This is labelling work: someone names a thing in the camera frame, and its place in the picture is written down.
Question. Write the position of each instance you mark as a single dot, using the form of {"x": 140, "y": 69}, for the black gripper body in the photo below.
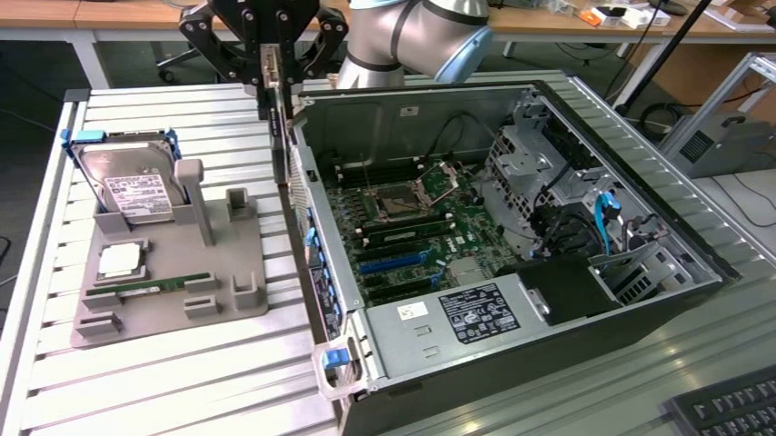
{"x": 265, "y": 22}

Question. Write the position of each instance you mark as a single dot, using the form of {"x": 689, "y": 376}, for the graphics card with black cooler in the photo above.
{"x": 279, "y": 136}

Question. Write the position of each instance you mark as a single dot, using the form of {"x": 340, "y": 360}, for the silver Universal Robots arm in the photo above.
{"x": 424, "y": 36}

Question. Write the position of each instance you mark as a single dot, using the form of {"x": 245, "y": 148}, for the black office chair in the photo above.
{"x": 172, "y": 61}

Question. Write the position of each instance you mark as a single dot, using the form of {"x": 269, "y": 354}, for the black RAM slot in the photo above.
{"x": 396, "y": 222}
{"x": 378, "y": 178}
{"x": 375, "y": 167}

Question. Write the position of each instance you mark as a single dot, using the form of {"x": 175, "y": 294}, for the open socket cover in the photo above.
{"x": 440, "y": 181}

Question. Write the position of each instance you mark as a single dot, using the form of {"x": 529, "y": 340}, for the CPU socket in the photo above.
{"x": 396, "y": 204}

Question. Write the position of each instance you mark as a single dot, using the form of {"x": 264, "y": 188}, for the silver drive cage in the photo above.
{"x": 515, "y": 168}

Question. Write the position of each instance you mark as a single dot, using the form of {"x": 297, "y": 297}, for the small orange box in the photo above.
{"x": 590, "y": 18}

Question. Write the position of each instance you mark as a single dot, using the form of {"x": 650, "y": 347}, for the black installed RAM stick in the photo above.
{"x": 403, "y": 236}

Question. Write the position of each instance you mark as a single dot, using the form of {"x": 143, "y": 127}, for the grey plastic parts rack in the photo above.
{"x": 169, "y": 254}

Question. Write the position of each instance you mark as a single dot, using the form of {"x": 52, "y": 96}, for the black expansion slot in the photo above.
{"x": 384, "y": 255}
{"x": 399, "y": 290}

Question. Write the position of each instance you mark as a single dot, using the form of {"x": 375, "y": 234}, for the silver CPU chip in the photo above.
{"x": 121, "y": 261}

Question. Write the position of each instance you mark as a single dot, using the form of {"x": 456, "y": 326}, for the green motherboard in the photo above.
{"x": 478, "y": 247}

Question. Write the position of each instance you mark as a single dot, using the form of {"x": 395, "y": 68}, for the small white box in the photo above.
{"x": 645, "y": 19}

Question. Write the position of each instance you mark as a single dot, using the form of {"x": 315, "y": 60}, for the green RAM stick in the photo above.
{"x": 157, "y": 286}

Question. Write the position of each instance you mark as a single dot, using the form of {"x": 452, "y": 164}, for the black stand pole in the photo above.
{"x": 666, "y": 50}

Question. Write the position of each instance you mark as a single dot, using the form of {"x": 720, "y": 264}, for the silver chipset heatsink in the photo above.
{"x": 468, "y": 271}

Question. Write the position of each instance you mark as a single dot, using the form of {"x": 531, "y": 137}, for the black monitor stand base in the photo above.
{"x": 666, "y": 5}

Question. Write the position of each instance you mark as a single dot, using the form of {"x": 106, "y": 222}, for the flat white box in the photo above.
{"x": 748, "y": 23}

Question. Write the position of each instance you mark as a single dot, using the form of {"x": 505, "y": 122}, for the grey power supply unit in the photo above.
{"x": 411, "y": 349}

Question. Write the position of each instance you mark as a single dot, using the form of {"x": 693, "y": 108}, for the grey box machine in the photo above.
{"x": 726, "y": 150}

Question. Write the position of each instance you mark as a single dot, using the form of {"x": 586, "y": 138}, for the blue case latch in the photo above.
{"x": 336, "y": 358}

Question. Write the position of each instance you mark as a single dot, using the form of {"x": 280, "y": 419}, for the silver disk bay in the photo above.
{"x": 642, "y": 277}

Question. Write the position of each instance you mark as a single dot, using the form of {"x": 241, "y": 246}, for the open black PC case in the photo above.
{"x": 575, "y": 372}

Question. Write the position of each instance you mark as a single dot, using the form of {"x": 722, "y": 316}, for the black keyboard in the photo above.
{"x": 726, "y": 409}

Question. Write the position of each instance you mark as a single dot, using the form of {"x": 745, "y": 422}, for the wooden desk with white frame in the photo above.
{"x": 102, "y": 18}

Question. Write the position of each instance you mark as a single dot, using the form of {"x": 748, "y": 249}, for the hard disk in blue bracket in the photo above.
{"x": 121, "y": 168}

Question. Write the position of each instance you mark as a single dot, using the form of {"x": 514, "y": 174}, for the aluminium profile frame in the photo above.
{"x": 736, "y": 75}

